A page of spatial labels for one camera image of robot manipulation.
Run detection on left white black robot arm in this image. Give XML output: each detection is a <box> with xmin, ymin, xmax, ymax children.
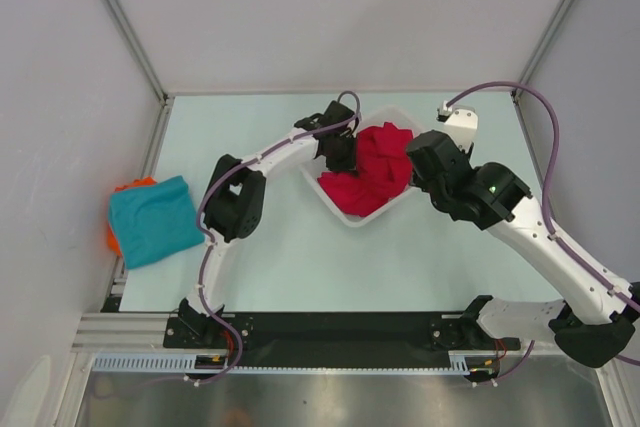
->
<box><xmin>178</xmin><ymin>91</ymin><xmax>361</xmax><ymax>347</ymax></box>

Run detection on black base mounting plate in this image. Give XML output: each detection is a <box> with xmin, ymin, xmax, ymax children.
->
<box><xmin>163</xmin><ymin>312</ymin><xmax>521</xmax><ymax>370</ymax></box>

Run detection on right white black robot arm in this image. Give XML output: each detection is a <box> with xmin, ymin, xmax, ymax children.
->
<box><xmin>406</xmin><ymin>130</ymin><xmax>639</xmax><ymax>368</ymax></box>

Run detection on red t shirt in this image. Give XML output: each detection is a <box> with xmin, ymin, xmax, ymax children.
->
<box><xmin>317</xmin><ymin>122</ymin><xmax>414</xmax><ymax>217</ymax></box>

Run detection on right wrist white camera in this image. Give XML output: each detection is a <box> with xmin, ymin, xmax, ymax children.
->
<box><xmin>437</xmin><ymin>102</ymin><xmax>479</xmax><ymax>156</ymax></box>

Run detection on white plastic perforated basket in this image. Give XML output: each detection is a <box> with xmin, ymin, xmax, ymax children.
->
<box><xmin>299</xmin><ymin>105</ymin><xmax>423</xmax><ymax>228</ymax></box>

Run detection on aluminium frame rail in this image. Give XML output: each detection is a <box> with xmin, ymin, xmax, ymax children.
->
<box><xmin>72</xmin><ymin>312</ymin><xmax>170</xmax><ymax>353</ymax></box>

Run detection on white slotted cable duct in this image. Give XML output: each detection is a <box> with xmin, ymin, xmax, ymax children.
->
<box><xmin>92</xmin><ymin>353</ymin><xmax>497</xmax><ymax>376</ymax></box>

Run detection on folded teal t shirt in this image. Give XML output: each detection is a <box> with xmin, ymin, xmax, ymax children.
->
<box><xmin>107</xmin><ymin>176</ymin><xmax>204</xmax><ymax>270</ymax></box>

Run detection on folded orange t shirt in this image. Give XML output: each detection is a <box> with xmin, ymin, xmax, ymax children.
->
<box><xmin>106</xmin><ymin>176</ymin><xmax>156</xmax><ymax>256</ymax></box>

